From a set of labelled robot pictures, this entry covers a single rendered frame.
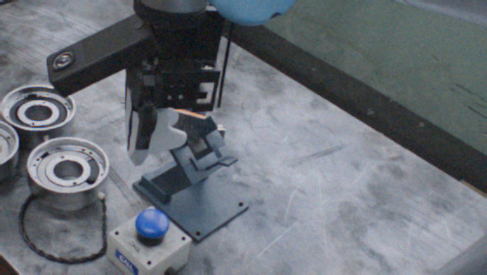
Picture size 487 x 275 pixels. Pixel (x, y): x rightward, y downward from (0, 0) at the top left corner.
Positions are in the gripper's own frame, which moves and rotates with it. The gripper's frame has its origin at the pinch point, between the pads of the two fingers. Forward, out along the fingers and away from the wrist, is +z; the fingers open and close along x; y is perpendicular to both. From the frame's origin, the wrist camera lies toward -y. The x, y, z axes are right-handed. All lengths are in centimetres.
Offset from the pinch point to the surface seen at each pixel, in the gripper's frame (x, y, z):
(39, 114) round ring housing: 24.8, -8.0, 13.7
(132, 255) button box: -5.8, 0.0, 10.2
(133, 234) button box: -2.8, 0.6, 10.2
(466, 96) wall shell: 89, 135, 68
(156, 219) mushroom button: -3.5, 2.9, 7.2
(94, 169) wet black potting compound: 10.3, -2.1, 11.8
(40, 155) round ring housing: 13.7, -8.8, 11.8
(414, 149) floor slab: 93, 129, 95
